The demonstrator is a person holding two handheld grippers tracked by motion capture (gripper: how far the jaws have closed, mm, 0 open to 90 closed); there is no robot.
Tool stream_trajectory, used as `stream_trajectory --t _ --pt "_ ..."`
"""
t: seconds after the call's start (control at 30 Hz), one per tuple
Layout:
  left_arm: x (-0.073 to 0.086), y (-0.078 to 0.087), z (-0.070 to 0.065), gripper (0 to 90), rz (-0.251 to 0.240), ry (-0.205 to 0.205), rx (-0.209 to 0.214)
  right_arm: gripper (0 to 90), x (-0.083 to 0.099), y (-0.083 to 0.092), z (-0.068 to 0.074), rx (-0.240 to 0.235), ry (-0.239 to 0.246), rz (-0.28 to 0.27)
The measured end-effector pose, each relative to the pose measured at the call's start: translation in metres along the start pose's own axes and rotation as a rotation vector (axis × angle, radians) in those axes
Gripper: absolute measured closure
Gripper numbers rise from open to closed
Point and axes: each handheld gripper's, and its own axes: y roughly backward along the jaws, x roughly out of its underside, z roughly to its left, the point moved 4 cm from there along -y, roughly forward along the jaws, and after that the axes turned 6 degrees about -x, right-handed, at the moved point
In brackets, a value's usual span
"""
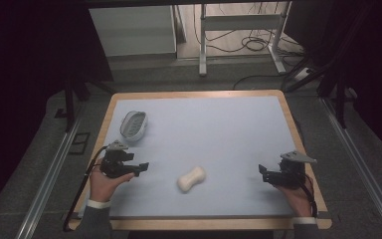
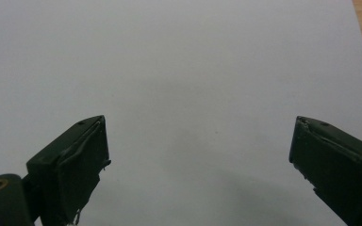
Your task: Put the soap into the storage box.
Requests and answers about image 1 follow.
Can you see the black metal stand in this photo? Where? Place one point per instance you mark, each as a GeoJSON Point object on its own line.
{"type": "Point", "coordinates": [69, 103]}
{"type": "Point", "coordinates": [340, 89]}

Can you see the silver floor rail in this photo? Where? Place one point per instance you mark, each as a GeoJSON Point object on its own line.
{"type": "Point", "coordinates": [46, 179]}
{"type": "Point", "coordinates": [361, 166]}

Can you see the white power strip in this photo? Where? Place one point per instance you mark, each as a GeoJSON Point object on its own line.
{"type": "Point", "coordinates": [302, 74]}

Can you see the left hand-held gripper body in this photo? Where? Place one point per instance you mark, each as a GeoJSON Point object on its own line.
{"type": "Point", "coordinates": [115, 163]}

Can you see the white metal table frame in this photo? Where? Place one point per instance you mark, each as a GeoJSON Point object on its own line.
{"type": "Point", "coordinates": [238, 22]}

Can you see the white cabinet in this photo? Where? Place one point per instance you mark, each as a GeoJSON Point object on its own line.
{"type": "Point", "coordinates": [134, 30]}

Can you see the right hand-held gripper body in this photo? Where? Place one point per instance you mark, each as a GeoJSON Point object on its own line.
{"type": "Point", "coordinates": [290, 172]}

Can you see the person's left hand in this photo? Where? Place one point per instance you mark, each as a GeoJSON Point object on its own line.
{"type": "Point", "coordinates": [103, 186]}

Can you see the person's right hand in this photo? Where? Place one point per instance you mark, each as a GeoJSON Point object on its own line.
{"type": "Point", "coordinates": [298, 200]}

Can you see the grey oval soap dish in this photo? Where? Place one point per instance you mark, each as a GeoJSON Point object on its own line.
{"type": "Point", "coordinates": [133, 126]}

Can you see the pale blue table mat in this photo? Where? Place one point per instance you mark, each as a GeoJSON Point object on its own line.
{"type": "Point", "coordinates": [212, 139]}

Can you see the white bone-shaped toy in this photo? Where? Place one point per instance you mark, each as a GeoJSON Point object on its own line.
{"type": "Point", "coordinates": [191, 179]}

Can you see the black floor vent frame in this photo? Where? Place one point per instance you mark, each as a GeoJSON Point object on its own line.
{"type": "Point", "coordinates": [79, 143]}

